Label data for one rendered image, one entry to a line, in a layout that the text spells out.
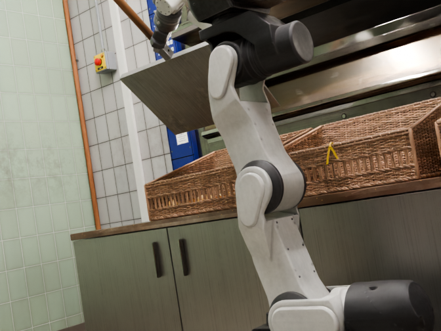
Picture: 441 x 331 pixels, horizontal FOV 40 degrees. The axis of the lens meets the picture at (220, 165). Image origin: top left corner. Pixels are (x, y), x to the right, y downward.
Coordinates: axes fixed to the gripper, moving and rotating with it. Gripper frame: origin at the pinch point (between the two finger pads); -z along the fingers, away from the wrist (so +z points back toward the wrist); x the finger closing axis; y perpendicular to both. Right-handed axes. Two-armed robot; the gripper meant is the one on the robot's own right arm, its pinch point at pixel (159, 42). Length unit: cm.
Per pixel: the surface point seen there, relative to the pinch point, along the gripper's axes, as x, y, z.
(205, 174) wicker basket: -31, -34, -21
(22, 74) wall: 36, 67, -106
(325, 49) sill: 34, -61, 0
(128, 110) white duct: 36, 8, -98
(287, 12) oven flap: 51, -42, -6
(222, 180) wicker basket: -34, -41, -16
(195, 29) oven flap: 44, -9, -31
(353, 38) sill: 34, -68, 10
